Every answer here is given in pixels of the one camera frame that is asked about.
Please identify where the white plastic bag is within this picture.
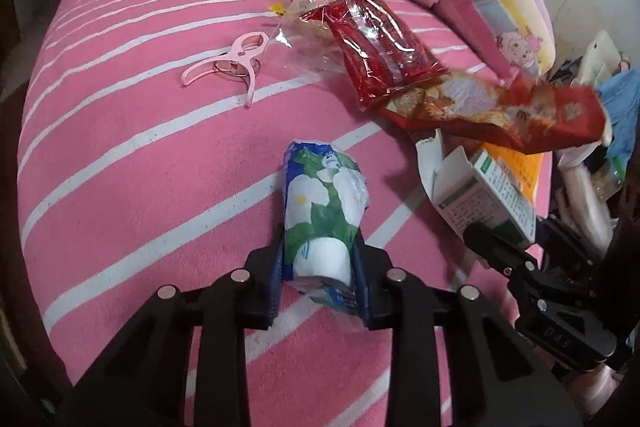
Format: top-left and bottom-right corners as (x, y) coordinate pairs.
(554, 154), (622, 255)

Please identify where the red snack bag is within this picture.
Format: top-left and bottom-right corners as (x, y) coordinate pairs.
(377, 72), (609, 156)

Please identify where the red plastic wrapper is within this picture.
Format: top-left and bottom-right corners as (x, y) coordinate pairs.
(299, 0), (449, 112)

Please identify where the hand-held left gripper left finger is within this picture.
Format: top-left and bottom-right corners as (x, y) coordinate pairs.
(62, 232), (287, 427)

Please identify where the orange box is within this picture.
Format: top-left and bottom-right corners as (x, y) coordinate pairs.
(482, 142), (545, 204)

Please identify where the pink striped bed sheet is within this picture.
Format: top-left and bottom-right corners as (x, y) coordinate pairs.
(17, 0), (554, 427)

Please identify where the blue cloth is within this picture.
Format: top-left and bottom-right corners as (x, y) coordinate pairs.
(596, 69), (640, 158)

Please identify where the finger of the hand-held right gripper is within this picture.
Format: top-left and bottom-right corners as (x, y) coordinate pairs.
(462, 222), (540, 282)
(537, 214), (608, 269)

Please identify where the floral tissue pack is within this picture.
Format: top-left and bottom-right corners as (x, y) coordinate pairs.
(281, 139), (370, 315)

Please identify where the pink plastic clamp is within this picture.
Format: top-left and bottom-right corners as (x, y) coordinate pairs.
(181, 32), (271, 108)

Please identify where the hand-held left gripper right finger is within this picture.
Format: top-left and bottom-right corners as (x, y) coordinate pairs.
(351, 229), (585, 427)

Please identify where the white cardboard carton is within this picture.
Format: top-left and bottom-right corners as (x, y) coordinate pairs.
(416, 129), (537, 244)

